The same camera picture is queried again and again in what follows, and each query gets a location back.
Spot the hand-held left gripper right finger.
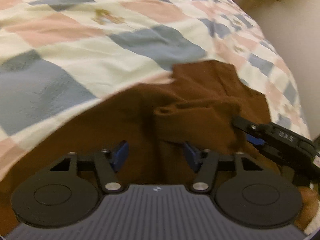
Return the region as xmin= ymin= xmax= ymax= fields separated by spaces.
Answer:
xmin=183 ymin=141 xmax=267 ymax=193

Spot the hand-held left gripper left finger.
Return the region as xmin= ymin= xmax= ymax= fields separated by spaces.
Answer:
xmin=49 ymin=141 xmax=130 ymax=193

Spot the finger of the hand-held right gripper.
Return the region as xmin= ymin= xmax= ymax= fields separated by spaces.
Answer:
xmin=246 ymin=133 xmax=267 ymax=147
xmin=232 ymin=116 xmax=273 ymax=140

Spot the brown garment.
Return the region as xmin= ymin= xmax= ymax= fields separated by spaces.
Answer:
xmin=0 ymin=59 xmax=320 ymax=235

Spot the person's right hand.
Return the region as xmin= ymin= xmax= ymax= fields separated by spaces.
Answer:
xmin=294 ymin=185 xmax=320 ymax=230

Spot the checkered patchwork quilt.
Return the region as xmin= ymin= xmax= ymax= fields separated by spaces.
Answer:
xmin=0 ymin=0 xmax=312 ymax=180

